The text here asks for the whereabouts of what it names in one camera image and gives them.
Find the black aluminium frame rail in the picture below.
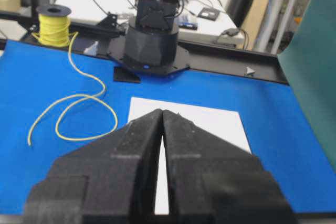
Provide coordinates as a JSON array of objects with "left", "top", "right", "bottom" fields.
[{"left": 0, "top": 10, "right": 289, "bottom": 86}]

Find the blue table mat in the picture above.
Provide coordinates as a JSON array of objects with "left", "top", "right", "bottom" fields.
[{"left": 0, "top": 39, "right": 336, "bottom": 215}]

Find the yellow solder wire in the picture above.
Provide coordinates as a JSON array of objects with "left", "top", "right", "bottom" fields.
[{"left": 27, "top": 31, "right": 119, "bottom": 146}]

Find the black bracket block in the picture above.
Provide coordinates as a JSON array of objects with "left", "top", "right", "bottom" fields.
[{"left": 113, "top": 67, "right": 141, "bottom": 84}]

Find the white board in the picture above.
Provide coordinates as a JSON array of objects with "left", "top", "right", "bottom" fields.
[{"left": 128, "top": 97, "right": 251, "bottom": 215}]

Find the black spool of yellow wire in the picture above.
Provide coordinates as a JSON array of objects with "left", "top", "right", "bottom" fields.
[{"left": 32, "top": 4, "right": 71, "bottom": 48}]

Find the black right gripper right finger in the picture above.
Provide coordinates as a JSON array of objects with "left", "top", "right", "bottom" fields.
[{"left": 163, "top": 110, "right": 295, "bottom": 223}]

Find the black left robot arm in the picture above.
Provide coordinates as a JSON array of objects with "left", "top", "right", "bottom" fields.
[{"left": 107, "top": 0, "right": 190, "bottom": 76}]

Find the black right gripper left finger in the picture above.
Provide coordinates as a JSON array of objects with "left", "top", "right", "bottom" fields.
[{"left": 24, "top": 109, "right": 163, "bottom": 223}]

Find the green backdrop curtain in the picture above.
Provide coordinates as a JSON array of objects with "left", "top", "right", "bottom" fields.
[{"left": 278, "top": 0, "right": 335, "bottom": 168}]

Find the white background desk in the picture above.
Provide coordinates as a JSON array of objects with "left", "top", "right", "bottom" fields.
[{"left": 56, "top": 0, "right": 244, "bottom": 45}]

